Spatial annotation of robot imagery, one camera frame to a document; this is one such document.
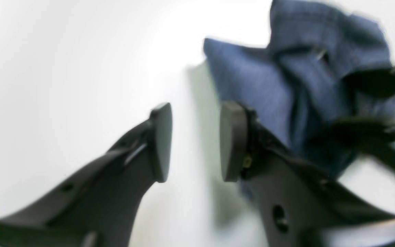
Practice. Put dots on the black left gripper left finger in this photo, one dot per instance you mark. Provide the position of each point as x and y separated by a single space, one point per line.
97 205

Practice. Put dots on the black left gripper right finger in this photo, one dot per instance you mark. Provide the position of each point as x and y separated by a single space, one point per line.
300 205

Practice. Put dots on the navy blue T-shirt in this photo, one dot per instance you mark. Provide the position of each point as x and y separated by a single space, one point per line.
295 84

